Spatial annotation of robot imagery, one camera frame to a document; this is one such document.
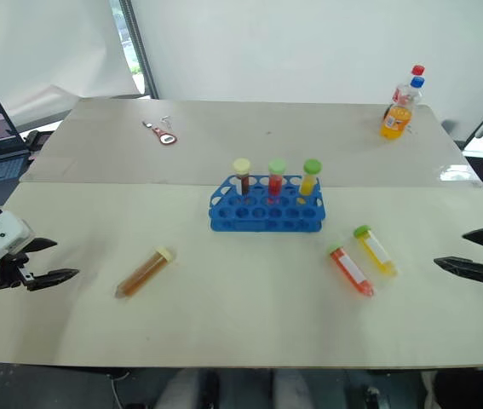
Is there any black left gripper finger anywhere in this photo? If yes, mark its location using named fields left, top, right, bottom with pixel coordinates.
left=23, top=237, right=58, bottom=254
left=25, top=268, right=81, bottom=293

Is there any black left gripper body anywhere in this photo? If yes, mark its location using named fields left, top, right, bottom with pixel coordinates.
left=0, top=252, right=30, bottom=291

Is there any green-capped yellow tube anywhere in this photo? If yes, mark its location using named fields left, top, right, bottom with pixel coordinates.
left=298, top=158, right=323, bottom=198
left=352, top=224, right=399, bottom=279

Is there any cream-capped amber tube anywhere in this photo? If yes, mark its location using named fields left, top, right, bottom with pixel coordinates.
left=114, top=245, right=178, bottom=300

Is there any green-capped orange tube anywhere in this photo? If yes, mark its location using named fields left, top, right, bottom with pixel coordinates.
left=326, top=241, right=376, bottom=298

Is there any blue test tube rack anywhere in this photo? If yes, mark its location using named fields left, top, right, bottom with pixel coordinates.
left=209, top=174, right=325, bottom=234

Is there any green-capped red tube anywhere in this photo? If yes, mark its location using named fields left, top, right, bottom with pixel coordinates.
left=267, top=158, right=288, bottom=202

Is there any cream-capped dark brown tube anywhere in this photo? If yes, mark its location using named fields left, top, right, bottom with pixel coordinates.
left=232, top=157, right=253, bottom=198

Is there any black device beside laptop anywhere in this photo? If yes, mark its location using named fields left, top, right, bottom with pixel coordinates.
left=23, top=129, right=55, bottom=151

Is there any blue-capped orange soda bottle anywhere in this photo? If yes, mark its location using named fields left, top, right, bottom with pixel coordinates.
left=378, top=76, right=426, bottom=141

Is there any red bottle opener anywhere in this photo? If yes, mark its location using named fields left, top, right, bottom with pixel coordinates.
left=141, top=120, right=179, bottom=147

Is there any red-capped clear bottle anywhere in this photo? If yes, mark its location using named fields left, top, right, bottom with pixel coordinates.
left=382, top=64, right=427, bottom=121

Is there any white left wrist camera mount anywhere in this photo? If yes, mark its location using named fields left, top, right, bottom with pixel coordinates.
left=0, top=210, right=36, bottom=296

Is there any thin white cable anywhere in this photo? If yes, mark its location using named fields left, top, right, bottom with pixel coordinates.
left=110, top=373, right=126, bottom=409

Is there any grey window frame post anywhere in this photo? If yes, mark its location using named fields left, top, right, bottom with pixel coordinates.
left=118, top=0, right=160, bottom=101

